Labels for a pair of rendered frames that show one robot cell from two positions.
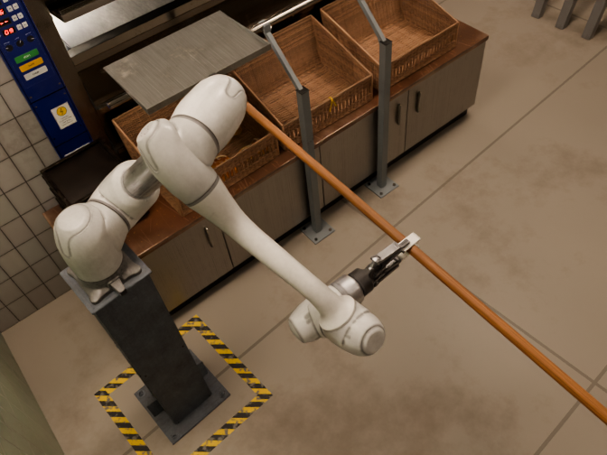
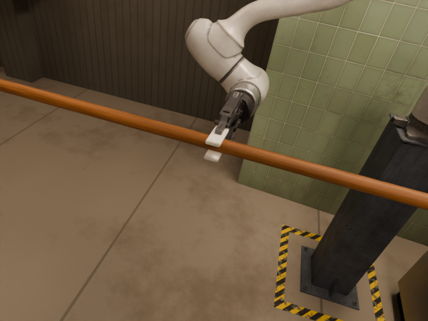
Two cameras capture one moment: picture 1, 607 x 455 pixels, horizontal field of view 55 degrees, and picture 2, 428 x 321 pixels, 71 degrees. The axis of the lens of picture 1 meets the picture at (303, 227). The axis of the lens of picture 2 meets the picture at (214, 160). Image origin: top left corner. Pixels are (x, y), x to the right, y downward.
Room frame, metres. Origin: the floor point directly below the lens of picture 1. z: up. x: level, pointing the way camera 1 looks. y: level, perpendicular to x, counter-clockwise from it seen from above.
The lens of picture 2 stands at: (1.33, -0.66, 1.50)
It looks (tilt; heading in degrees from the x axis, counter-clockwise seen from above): 37 degrees down; 135
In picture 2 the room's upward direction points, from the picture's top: 10 degrees clockwise
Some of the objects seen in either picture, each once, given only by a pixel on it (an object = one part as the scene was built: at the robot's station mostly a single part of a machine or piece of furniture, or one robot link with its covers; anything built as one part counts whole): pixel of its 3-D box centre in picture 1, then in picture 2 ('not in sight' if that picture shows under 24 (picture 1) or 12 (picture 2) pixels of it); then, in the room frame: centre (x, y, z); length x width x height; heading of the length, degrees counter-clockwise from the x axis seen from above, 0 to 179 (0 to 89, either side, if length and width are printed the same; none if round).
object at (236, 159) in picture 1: (198, 137); not in sight; (2.02, 0.42, 0.72); 0.56 x 0.49 x 0.28; 124
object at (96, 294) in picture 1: (105, 270); (423, 125); (1.11, 0.64, 1.03); 0.22 x 0.18 x 0.06; 37
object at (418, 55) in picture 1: (388, 28); not in sight; (2.67, -0.59, 0.72); 0.56 x 0.49 x 0.28; 122
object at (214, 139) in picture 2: (408, 242); (217, 135); (0.96, -0.29, 1.16); 0.07 x 0.03 x 0.01; 123
